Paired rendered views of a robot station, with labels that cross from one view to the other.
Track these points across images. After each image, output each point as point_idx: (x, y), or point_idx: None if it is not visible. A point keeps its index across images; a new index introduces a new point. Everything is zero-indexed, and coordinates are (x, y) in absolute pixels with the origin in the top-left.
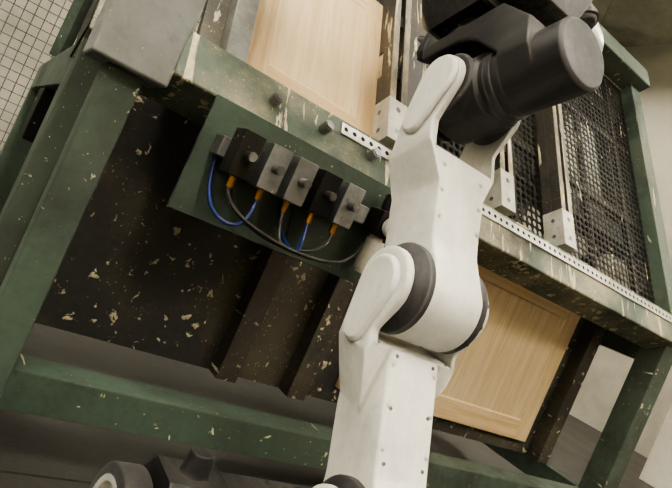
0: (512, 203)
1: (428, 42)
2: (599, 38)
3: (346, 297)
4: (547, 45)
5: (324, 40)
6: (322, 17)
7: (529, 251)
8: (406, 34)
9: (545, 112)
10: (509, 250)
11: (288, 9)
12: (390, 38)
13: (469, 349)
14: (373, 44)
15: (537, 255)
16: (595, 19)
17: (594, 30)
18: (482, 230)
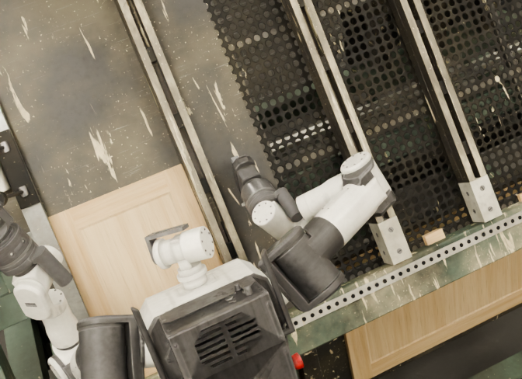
0: (405, 249)
1: (240, 186)
2: (371, 210)
3: (314, 360)
4: None
5: (157, 277)
6: (141, 256)
7: (445, 269)
8: (216, 197)
9: (415, 54)
10: (421, 293)
11: (114, 287)
12: (205, 217)
13: (457, 283)
14: (196, 223)
15: (456, 263)
16: (338, 288)
17: (358, 225)
18: (384, 304)
